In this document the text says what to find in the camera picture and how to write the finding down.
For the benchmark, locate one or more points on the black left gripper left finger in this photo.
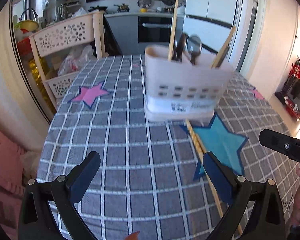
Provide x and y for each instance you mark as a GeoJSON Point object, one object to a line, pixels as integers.
{"type": "Point", "coordinates": [36, 220]}

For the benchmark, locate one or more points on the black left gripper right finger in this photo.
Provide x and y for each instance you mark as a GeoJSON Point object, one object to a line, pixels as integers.
{"type": "Point", "coordinates": [266, 220]}

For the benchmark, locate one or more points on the right hand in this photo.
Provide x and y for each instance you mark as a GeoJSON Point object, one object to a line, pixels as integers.
{"type": "Point", "coordinates": [297, 204]}

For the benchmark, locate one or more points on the orange patterned chopstick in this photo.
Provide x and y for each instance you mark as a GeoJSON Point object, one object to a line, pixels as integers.
{"type": "Point", "coordinates": [221, 188]}

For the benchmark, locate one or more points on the metal spoon black handle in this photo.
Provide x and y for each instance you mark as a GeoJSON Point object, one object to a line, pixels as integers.
{"type": "Point", "coordinates": [178, 50]}

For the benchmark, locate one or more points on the white refrigerator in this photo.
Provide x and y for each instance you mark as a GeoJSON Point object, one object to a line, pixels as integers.
{"type": "Point", "coordinates": [211, 20]}

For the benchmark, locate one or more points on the blue-tipped wooden chopstick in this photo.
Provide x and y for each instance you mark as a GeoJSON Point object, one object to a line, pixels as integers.
{"type": "Point", "coordinates": [172, 35]}

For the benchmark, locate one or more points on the pink star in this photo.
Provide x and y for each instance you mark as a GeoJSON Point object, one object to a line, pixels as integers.
{"type": "Point", "coordinates": [88, 95]}
{"type": "Point", "coordinates": [257, 94]}

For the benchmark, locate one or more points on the red bag by wall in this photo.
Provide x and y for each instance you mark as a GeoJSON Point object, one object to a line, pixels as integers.
{"type": "Point", "coordinates": [289, 95]}

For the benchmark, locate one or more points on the orange star patch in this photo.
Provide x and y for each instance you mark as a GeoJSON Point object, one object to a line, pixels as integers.
{"type": "Point", "coordinates": [133, 236]}

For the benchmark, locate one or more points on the blue star patch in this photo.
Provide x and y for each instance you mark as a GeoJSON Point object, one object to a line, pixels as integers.
{"type": "Point", "coordinates": [225, 145]}

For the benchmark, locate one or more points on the pink star right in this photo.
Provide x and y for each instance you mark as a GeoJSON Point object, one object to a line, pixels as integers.
{"type": "Point", "coordinates": [257, 94]}

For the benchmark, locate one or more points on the plain wooden chopstick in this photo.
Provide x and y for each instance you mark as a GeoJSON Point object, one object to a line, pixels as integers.
{"type": "Point", "coordinates": [223, 51]}

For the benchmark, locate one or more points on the black built-in oven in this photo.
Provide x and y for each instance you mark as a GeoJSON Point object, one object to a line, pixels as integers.
{"type": "Point", "coordinates": [154, 29]}

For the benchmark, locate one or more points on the beige plastic storage rack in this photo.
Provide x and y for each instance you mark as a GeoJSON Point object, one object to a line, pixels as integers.
{"type": "Point", "coordinates": [58, 39]}

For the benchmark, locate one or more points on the grey checked tablecloth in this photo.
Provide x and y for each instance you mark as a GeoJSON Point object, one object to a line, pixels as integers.
{"type": "Point", "coordinates": [145, 182]}

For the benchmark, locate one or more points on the white plastic utensil caddy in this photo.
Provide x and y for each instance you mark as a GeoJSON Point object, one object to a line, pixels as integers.
{"type": "Point", "coordinates": [179, 90]}

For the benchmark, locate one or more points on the pink star left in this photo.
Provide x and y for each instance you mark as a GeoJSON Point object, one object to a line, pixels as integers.
{"type": "Point", "coordinates": [88, 95]}

